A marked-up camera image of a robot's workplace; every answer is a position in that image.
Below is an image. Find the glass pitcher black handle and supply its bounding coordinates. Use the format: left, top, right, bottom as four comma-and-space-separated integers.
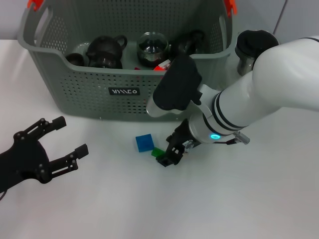
235, 29, 279, 77

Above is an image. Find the green building block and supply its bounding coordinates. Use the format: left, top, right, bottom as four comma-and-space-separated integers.
150, 147, 165, 158

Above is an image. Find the small black clay cup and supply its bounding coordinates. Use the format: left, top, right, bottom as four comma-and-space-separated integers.
65, 53, 85, 67

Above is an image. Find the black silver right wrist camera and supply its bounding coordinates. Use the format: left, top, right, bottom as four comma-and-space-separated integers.
146, 55, 203, 118

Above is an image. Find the blue square building block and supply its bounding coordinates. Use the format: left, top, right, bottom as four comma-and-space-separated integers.
135, 133, 155, 152

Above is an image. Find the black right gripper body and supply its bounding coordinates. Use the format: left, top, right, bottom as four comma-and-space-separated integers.
171, 119, 198, 148

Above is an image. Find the dark right wrist cable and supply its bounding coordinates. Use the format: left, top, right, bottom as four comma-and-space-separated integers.
213, 131, 251, 145

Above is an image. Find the grey perforated storage bin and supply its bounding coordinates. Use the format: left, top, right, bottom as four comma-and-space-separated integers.
16, 0, 237, 122

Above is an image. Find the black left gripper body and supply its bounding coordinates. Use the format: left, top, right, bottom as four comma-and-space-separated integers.
0, 141, 50, 193

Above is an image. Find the black clay teapot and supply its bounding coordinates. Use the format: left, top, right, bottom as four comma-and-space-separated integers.
86, 35, 128, 60

